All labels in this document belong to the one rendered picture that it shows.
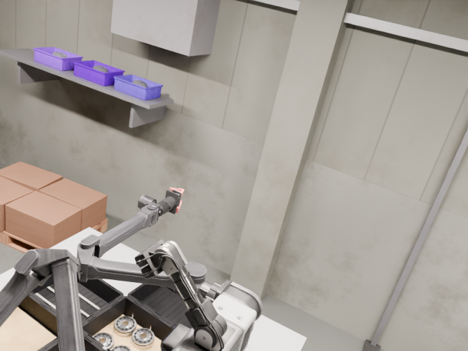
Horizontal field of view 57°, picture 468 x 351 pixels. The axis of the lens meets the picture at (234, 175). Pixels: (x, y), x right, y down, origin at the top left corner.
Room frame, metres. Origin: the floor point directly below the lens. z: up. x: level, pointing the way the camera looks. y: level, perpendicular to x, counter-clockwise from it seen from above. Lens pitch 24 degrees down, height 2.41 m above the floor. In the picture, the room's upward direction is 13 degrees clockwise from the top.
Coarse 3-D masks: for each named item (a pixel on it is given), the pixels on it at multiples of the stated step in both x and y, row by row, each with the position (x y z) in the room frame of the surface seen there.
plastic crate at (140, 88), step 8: (120, 80) 3.21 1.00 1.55; (128, 80) 3.39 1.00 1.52; (136, 80) 3.30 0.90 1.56; (144, 80) 3.38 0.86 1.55; (120, 88) 3.22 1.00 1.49; (128, 88) 3.19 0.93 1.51; (136, 88) 3.16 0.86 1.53; (144, 88) 3.13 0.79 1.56; (152, 88) 3.20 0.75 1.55; (160, 88) 3.30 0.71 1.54; (136, 96) 3.16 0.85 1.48; (144, 96) 3.13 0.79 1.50; (152, 96) 3.21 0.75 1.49
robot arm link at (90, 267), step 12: (84, 252) 1.18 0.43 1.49; (84, 264) 1.12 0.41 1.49; (96, 264) 1.14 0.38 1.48; (108, 264) 1.16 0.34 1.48; (120, 264) 1.18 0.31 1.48; (132, 264) 1.19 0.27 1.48; (192, 264) 1.23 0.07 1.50; (84, 276) 1.12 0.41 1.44; (96, 276) 1.13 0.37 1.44; (108, 276) 1.14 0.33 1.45; (120, 276) 1.14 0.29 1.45; (132, 276) 1.15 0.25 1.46; (156, 276) 1.16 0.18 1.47; (168, 276) 1.17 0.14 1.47; (192, 276) 1.17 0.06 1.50; (204, 276) 1.20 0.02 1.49
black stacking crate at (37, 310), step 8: (24, 304) 1.51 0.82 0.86; (32, 304) 1.49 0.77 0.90; (24, 312) 1.50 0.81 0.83; (32, 312) 1.49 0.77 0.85; (40, 312) 1.46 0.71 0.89; (48, 312) 1.44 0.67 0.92; (40, 320) 1.46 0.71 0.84; (48, 320) 1.44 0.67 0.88; (48, 328) 1.44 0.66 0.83; (56, 328) 1.41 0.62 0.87; (56, 336) 1.41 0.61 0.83
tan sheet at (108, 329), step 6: (102, 330) 1.50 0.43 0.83; (108, 330) 1.51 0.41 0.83; (114, 336) 1.48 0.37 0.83; (120, 336) 1.49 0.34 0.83; (114, 342) 1.45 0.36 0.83; (120, 342) 1.45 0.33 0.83; (126, 342) 1.46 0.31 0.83; (156, 342) 1.50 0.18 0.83; (132, 348) 1.44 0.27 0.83; (150, 348) 1.46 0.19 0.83; (156, 348) 1.47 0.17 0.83
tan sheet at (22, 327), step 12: (12, 324) 1.42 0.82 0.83; (24, 324) 1.43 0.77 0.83; (36, 324) 1.45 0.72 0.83; (0, 336) 1.34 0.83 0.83; (12, 336) 1.35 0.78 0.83; (24, 336) 1.37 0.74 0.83; (36, 336) 1.38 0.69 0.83; (48, 336) 1.40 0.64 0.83; (0, 348) 1.28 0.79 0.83; (12, 348) 1.29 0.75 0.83; (24, 348) 1.31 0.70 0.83; (36, 348) 1.32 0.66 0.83
